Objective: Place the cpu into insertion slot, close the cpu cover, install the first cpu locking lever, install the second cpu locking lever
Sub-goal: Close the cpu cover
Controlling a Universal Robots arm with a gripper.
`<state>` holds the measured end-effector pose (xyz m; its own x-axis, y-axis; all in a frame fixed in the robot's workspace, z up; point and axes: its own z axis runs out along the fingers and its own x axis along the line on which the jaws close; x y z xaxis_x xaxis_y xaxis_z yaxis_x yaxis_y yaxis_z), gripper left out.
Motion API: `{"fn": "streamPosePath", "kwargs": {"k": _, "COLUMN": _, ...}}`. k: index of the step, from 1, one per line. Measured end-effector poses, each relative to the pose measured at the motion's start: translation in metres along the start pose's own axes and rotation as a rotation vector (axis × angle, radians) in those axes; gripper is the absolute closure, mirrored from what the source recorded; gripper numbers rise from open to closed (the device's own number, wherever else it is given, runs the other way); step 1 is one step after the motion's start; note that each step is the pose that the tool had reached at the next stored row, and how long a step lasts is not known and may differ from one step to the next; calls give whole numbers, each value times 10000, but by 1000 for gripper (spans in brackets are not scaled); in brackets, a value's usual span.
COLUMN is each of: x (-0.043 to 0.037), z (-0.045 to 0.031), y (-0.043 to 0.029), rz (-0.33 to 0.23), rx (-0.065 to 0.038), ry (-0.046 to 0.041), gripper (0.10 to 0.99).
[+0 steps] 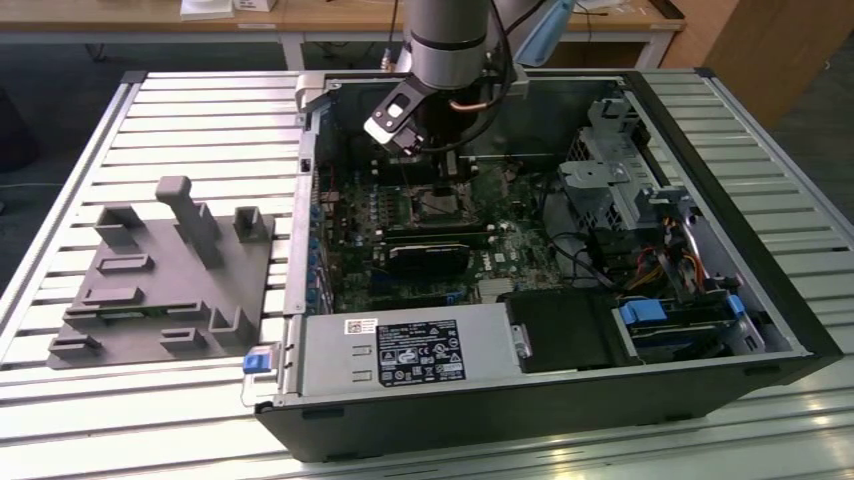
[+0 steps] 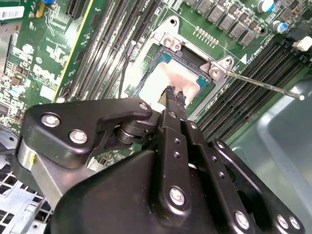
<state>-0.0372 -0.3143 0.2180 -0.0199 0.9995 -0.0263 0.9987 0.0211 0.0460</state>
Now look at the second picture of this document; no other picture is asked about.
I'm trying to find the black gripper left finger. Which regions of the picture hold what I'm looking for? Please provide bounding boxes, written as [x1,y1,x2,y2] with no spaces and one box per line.
[23,85,195,219]

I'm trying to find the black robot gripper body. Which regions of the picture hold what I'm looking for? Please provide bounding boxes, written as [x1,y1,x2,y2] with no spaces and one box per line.
[50,148,235,234]

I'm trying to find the silver topped green CPU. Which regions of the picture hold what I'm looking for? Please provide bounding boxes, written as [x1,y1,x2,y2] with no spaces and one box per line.
[135,52,216,109]

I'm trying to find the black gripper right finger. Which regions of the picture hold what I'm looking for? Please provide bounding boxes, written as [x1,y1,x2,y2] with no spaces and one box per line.
[177,91,306,234]

